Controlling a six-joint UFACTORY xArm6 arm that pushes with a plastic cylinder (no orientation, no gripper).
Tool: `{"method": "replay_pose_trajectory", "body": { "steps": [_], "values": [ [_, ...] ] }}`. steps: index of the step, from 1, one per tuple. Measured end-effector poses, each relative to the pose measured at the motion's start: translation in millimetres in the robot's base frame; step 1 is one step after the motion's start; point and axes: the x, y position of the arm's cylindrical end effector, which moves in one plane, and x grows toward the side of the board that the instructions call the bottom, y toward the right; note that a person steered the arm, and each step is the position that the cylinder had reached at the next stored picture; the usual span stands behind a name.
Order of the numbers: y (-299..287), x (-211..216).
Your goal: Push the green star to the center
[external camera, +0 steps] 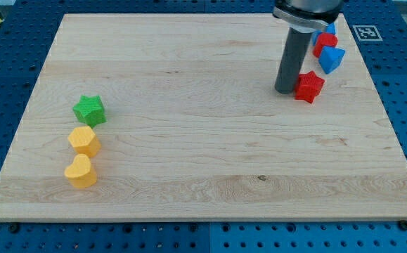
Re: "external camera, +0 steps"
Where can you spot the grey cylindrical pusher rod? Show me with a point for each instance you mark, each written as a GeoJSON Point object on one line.
{"type": "Point", "coordinates": [294, 52]}

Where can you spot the yellow pentagon block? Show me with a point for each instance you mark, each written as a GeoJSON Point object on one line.
{"type": "Point", "coordinates": [84, 141]}

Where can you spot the white fiducial marker tag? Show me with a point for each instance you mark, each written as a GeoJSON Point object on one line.
{"type": "Point", "coordinates": [367, 33]}

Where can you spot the green star block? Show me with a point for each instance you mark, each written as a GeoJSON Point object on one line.
{"type": "Point", "coordinates": [90, 110]}

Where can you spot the blue triangular block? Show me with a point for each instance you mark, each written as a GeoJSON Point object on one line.
{"type": "Point", "coordinates": [330, 58]}

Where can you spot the red star block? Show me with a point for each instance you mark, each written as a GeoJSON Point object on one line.
{"type": "Point", "coordinates": [308, 86]}

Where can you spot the red rounded block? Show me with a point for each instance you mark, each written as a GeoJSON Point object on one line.
{"type": "Point", "coordinates": [322, 40]}

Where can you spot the yellow heart block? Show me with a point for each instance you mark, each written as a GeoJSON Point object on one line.
{"type": "Point", "coordinates": [81, 173]}

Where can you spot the light wooden board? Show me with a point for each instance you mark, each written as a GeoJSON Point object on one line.
{"type": "Point", "coordinates": [195, 130]}

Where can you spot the blue block behind arm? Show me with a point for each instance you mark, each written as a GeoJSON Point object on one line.
{"type": "Point", "coordinates": [331, 29]}

